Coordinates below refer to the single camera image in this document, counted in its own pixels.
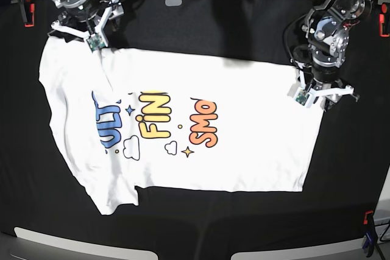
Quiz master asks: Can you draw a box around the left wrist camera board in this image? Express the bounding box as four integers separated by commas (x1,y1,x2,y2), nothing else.
288,84,317,108

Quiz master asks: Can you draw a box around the black table cloth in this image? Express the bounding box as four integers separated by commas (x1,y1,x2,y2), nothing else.
1,0,389,259

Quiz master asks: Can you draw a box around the red blue clamp near right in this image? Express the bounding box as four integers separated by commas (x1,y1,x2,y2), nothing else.
363,210,378,258

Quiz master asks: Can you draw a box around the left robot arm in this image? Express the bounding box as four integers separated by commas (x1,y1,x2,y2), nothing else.
287,0,375,111

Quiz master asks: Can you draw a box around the white printed t-shirt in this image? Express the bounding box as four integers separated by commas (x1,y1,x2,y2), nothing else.
39,37,324,215

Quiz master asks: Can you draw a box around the red black clamp far left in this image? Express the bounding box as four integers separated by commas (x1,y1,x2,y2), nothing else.
18,0,35,27

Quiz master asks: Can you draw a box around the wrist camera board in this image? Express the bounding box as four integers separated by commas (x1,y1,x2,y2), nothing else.
86,33,107,52
288,84,317,108

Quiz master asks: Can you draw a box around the red clamp far right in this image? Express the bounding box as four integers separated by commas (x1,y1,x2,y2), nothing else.
379,2,389,38

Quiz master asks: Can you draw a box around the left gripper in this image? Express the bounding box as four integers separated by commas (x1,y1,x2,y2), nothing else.
296,71,360,111

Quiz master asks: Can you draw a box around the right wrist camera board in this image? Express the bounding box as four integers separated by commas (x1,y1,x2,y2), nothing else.
86,33,107,52

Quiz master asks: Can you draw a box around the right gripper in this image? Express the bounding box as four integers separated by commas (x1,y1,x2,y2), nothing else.
50,0,124,44

